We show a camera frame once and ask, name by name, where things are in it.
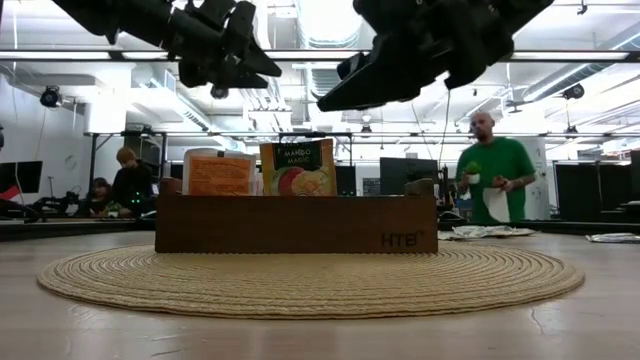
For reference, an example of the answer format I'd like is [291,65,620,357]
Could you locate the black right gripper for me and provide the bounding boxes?
[316,0,516,114]

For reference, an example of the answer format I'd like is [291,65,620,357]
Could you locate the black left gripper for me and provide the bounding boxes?
[166,0,284,91]

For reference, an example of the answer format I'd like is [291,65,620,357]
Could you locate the orange white tea bag packet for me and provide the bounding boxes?
[182,148,258,197]

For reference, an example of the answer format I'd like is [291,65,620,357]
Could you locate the yellow mango tea bag packet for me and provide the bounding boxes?
[258,138,339,197]

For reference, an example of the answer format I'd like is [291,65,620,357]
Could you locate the wooden three-compartment tea box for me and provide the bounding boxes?
[153,177,440,255]

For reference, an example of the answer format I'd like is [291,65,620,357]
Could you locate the small green potted plant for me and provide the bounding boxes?
[463,160,484,186]

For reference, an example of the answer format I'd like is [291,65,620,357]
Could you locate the person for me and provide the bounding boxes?
[453,110,540,224]
[85,176,115,217]
[110,145,157,218]

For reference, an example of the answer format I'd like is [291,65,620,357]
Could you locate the white round pillar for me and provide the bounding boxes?
[514,137,552,223]

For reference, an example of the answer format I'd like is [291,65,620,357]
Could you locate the round woven straw placemat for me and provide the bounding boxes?
[36,242,586,321]

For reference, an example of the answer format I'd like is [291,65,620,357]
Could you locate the black partition panels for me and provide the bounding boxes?
[553,162,632,222]

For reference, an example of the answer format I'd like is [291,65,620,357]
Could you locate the black computer monitor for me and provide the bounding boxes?
[0,160,44,195]

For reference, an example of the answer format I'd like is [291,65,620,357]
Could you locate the silver ventilation duct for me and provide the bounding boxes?
[304,67,346,101]

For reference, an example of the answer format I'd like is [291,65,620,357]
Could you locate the thin hanging cable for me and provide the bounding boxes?
[437,88,452,169]

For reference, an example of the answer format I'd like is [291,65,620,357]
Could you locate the white cylindrical duct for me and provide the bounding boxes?
[82,92,128,135]

